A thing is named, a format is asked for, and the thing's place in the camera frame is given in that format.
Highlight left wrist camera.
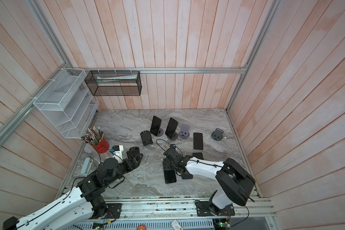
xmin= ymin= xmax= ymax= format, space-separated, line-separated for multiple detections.
xmin=110 ymin=145 xmax=124 ymax=163

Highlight black folding phone stand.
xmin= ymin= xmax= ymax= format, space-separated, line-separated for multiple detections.
xmin=181 ymin=172 xmax=193 ymax=180
xmin=140 ymin=130 xmax=153 ymax=146

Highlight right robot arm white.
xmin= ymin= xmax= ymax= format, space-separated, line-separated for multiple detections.
xmin=163 ymin=146 xmax=255 ymax=209

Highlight teal smartphone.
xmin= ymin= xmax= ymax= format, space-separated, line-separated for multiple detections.
xmin=165 ymin=118 xmax=178 ymax=137

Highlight silver-edged smartphone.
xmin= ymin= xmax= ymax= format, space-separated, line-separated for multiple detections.
xmin=193 ymin=132 xmax=204 ymax=150

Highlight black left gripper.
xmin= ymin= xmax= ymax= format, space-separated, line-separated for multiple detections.
xmin=104 ymin=153 xmax=144 ymax=186

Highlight purple round stand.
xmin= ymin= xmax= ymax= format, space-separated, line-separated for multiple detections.
xmin=178 ymin=124 xmax=190 ymax=140

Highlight black folding phone stand left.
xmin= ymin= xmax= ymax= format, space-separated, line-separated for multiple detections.
xmin=140 ymin=130 xmax=153 ymax=146

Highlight red pencil cup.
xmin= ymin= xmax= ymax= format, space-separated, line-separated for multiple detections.
xmin=92 ymin=139 xmax=110 ymax=154

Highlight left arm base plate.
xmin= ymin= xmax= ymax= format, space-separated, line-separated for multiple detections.
xmin=105 ymin=203 xmax=122 ymax=219

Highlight green-edged smartphone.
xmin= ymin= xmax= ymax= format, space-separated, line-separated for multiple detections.
xmin=192 ymin=152 xmax=204 ymax=160

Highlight bundle of coloured pencils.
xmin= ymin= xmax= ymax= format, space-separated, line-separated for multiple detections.
xmin=80 ymin=126 xmax=104 ymax=146

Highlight white wire mesh shelf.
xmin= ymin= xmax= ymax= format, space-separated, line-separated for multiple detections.
xmin=34 ymin=69 xmax=99 ymax=139

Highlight purple smartphone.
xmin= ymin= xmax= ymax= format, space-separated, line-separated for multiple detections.
xmin=163 ymin=170 xmax=177 ymax=184

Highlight grey round empty phone stand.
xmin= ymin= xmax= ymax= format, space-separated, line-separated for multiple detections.
xmin=211 ymin=128 xmax=224 ymax=141

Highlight green smartphone on round stand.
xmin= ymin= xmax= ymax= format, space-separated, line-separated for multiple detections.
xmin=150 ymin=116 xmax=162 ymax=137

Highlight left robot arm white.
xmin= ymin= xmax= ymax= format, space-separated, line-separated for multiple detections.
xmin=2 ymin=147 xmax=143 ymax=230

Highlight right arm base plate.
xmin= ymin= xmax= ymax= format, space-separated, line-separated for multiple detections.
xmin=195 ymin=200 xmax=235 ymax=217

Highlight grey round stand middle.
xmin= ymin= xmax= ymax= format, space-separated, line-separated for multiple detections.
xmin=167 ymin=132 xmax=178 ymax=141

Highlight black folding phone stand front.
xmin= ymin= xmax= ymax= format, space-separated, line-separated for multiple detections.
xmin=181 ymin=172 xmax=193 ymax=180

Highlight black wire mesh basket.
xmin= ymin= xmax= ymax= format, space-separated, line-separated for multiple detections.
xmin=85 ymin=70 xmax=142 ymax=96

